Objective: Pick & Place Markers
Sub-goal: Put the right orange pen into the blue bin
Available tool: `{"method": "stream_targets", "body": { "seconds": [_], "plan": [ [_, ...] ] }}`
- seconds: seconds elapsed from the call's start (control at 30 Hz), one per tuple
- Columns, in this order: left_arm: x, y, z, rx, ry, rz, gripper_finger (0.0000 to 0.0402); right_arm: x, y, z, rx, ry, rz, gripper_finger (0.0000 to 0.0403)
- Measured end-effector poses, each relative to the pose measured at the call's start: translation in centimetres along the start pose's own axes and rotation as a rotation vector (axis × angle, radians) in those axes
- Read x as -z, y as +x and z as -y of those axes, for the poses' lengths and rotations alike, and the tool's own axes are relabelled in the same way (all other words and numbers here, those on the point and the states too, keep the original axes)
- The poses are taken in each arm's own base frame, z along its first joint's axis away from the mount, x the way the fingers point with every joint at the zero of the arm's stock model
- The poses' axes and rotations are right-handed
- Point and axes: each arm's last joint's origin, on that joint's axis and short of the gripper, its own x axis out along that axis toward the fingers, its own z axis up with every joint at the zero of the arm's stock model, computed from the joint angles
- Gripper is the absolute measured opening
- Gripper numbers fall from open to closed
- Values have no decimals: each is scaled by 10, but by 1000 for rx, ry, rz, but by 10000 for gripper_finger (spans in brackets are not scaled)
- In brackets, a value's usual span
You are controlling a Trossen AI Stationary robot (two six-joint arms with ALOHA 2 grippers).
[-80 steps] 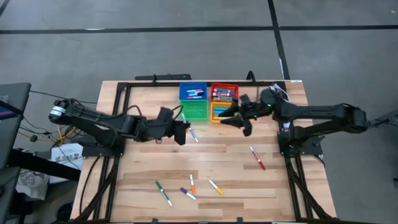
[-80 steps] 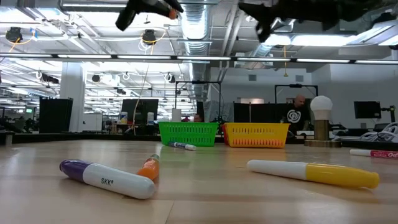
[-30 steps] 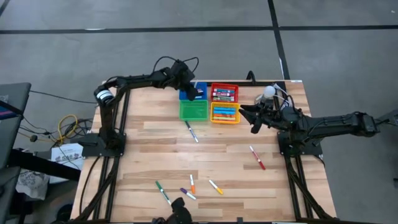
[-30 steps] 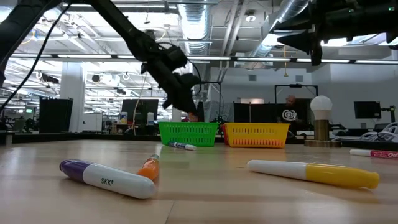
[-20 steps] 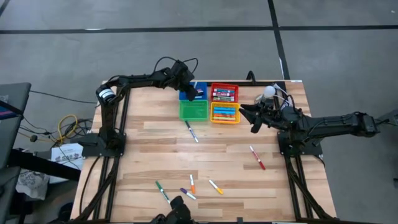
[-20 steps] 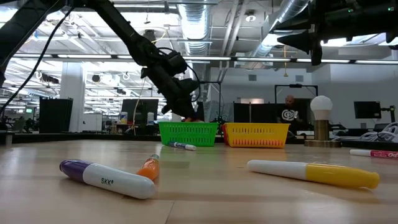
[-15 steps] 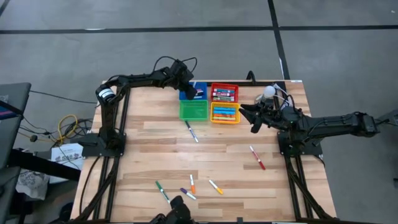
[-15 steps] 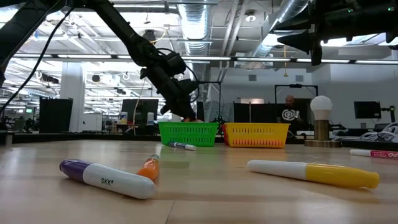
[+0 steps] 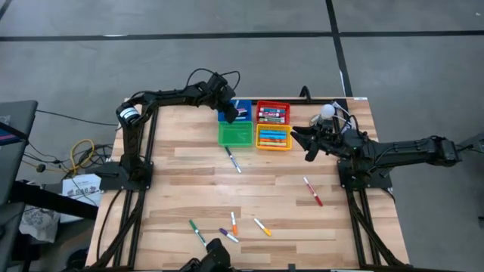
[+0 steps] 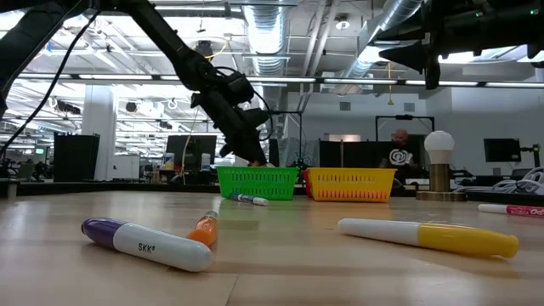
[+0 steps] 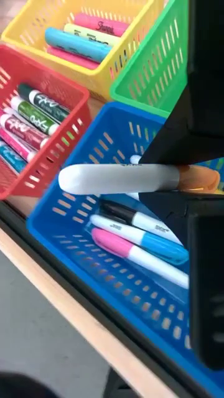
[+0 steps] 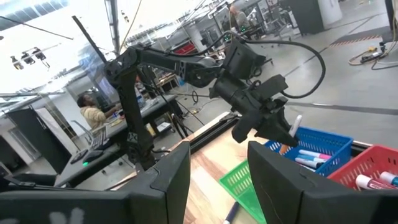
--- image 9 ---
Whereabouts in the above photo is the thin purple white marker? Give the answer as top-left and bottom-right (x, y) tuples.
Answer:
(218, 227), (240, 244)

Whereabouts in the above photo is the white printed paper sheet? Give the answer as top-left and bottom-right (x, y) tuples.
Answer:
(60, 174), (103, 224)

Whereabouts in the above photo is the black floor cable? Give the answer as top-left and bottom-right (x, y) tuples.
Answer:
(36, 109), (120, 128)

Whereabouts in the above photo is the yellow plastic mesh basket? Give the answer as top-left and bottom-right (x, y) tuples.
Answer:
(255, 123), (293, 152)

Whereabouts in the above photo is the red plastic mesh basket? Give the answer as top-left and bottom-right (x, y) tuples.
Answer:
(255, 100), (291, 125)

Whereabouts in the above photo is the white patterned cloth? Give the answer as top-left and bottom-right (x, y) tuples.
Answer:
(18, 206), (61, 243)

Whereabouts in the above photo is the white coiled power cable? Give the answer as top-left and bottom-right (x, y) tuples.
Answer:
(332, 100), (358, 129)

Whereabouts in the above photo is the thin green white marker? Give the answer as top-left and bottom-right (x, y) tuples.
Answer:
(188, 218), (208, 248)

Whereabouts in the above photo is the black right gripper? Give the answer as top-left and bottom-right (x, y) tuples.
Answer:
(289, 119), (344, 163)

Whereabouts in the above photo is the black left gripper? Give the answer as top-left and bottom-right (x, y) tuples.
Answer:
(203, 71), (240, 125)

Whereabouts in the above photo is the long thin navy marker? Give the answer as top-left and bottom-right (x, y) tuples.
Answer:
(225, 146), (242, 175)

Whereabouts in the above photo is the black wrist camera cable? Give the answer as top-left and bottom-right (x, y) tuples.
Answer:
(185, 68), (242, 94)

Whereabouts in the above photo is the yellow coiled cable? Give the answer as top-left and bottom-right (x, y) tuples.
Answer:
(70, 138), (95, 175)

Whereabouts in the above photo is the green plastic mesh basket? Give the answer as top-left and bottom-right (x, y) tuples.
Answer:
(217, 121), (254, 148)

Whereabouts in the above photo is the black stand beam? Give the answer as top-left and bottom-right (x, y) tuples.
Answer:
(9, 180), (100, 221)

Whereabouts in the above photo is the black floor stand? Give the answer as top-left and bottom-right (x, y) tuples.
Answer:
(457, 130), (484, 162)

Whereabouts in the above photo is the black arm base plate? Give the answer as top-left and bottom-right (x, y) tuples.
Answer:
(337, 158), (394, 191)
(94, 162), (154, 191)

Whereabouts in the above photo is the laptop with coloured screen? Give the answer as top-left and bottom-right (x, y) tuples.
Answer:
(0, 122), (29, 147)

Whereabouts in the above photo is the dark grey side desk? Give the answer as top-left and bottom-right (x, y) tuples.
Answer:
(0, 100), (39, 207)

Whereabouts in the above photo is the blue plastic mesh basket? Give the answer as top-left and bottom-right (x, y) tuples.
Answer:
(217, 99), (253, 122)

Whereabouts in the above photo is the white bulb brass lamp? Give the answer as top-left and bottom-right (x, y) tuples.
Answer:
(309, 104), (337, 129)

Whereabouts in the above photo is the thin red white marker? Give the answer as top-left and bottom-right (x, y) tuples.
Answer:
(302, 176), (324, 208)

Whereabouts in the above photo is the thin yellow white marker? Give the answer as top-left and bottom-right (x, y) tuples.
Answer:
(253, 217), (273, 237)

